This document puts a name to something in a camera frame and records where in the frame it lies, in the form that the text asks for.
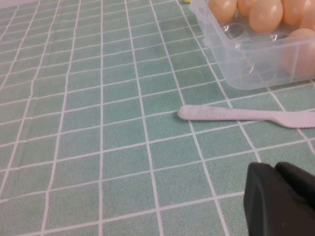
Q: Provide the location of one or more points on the clear plastic egg box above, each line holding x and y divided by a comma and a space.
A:
246, 68

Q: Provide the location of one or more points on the pink plastic knife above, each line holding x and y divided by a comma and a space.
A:
221, 113

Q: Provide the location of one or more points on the tan plastic egg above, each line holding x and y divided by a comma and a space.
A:
295, 9
265, 16
302, 49
310, 23
221, 9
244, 6

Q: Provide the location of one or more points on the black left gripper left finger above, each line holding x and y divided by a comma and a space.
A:
265, 209

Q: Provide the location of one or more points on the green checked tablecloth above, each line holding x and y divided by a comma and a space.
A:
98, 123

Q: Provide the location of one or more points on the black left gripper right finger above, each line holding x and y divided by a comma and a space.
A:
300, 184

